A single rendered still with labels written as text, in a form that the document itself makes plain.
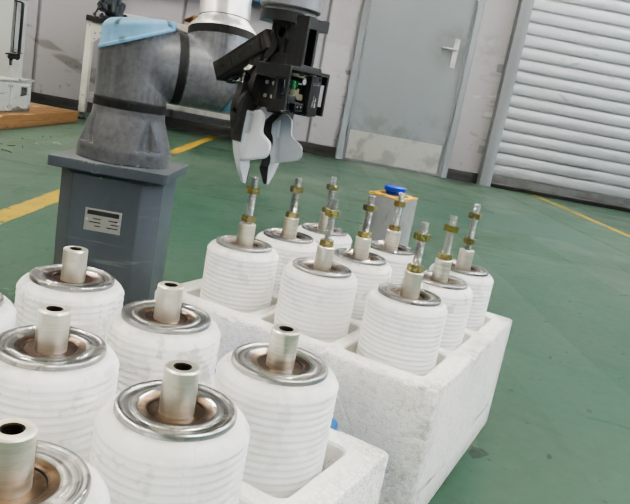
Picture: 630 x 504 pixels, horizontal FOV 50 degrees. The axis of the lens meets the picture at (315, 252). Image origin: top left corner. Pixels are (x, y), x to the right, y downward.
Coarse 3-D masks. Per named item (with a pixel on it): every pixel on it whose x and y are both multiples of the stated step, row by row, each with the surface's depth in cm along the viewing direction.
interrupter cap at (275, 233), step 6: (270, 228) 102; (276, 228) 103; (264, 234) 99; (270, 234) 98; (276, 234) 100; (300, 234) 102; (306, 234) 102; (282, 240) 96; (288, 240) 96; (294, 240) 97; (300, 240) 98; (306, 240) 99; (312, 240) 99
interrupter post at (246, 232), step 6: (240, 222) 89; (240, 228) 88; (246, 228) 88; (252, 228) 88; (240, 234) 88; (246, 234) 88; (252, 234) 89; (240, 240) 89; (246, 240) 88; (252, 240) 89; (246, 246) 89; (252, 246) 90
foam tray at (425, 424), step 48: (192, 288) 91; (240, 336) 82; (480, 336) 93; (384, 384) 74; (432, 384) 73; (480, 384) 94; (384, 432) 75; (432, 432) 74; (384, 480) 75; (432, 480) 81
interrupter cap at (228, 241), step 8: (216, 240) 88; (224, 240) 89; (232, 240) 90; (256, 240) 93; (232, 248) 86; (240, 248) 86; (248, 248) 87; (256, 248) 88; (264, 248) 89; (272, 248) 90
